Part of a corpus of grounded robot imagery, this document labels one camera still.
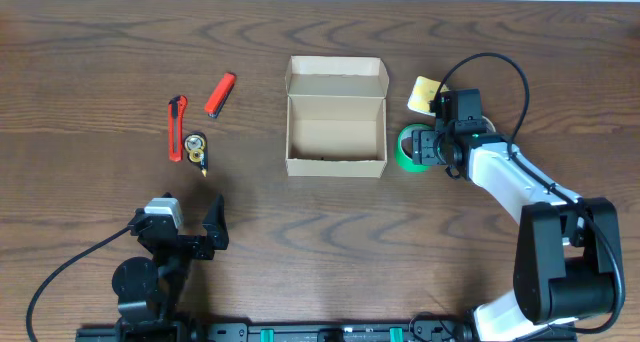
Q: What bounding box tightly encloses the green tape roll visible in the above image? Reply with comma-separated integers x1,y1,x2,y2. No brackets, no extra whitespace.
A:
395,124,432,173

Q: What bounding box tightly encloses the white tape roll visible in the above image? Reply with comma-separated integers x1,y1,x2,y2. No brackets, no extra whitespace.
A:
483,116,496,133

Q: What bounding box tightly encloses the yellow sticky note pad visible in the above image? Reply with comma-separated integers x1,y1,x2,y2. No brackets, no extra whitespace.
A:
407,76,440,117

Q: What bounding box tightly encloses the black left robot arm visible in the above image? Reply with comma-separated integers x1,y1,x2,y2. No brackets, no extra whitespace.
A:
112,193,229,333

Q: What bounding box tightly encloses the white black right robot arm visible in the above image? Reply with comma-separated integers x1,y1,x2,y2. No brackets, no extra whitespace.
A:
410,119,626,341

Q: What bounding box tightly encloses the black yellow correction tape dispenser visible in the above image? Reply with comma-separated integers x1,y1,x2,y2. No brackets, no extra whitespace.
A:
183,132,208,177

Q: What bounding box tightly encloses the open cardboard box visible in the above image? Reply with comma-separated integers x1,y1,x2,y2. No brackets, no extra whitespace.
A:
285,56,389,178

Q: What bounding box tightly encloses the red mini stapler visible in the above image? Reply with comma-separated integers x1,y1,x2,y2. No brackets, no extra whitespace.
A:
204,72,237,118

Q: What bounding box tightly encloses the red utility knife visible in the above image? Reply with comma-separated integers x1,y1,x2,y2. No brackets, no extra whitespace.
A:
168,95,188,162

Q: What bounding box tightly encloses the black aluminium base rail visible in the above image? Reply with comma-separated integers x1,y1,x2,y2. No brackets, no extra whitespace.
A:
74,319,579,342

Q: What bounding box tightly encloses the black right camera cable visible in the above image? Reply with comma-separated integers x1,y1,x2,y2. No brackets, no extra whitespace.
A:
433,51,627,336

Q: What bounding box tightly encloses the black camera cable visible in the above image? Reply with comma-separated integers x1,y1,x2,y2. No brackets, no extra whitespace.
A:
25,224,134,342
433,51,627,336

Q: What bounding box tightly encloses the black left camera cable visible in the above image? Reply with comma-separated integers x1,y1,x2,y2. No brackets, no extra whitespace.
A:
25,224,134,342

